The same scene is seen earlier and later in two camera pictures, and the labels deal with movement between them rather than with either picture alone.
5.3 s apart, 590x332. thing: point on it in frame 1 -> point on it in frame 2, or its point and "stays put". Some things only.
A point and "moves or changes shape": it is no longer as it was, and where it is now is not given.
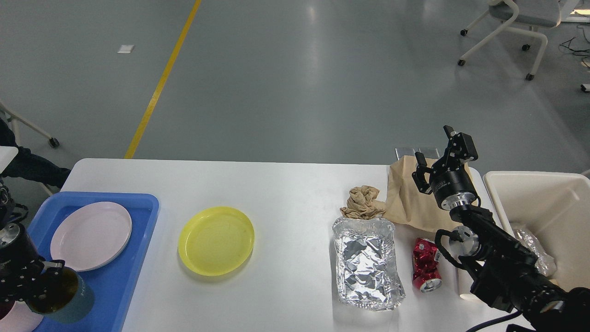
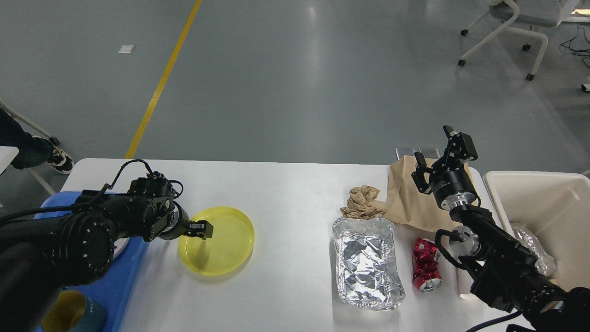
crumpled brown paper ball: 362,203 stays put
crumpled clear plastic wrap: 545,263 stays put
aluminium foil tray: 368,273 stays put
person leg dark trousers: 26,165 -> 33,151
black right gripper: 451,188 stays put
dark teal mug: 68,299 moves or changes shape
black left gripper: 21,265 -> 179,223
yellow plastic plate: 216,241 stays put
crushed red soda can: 426,257 stays put
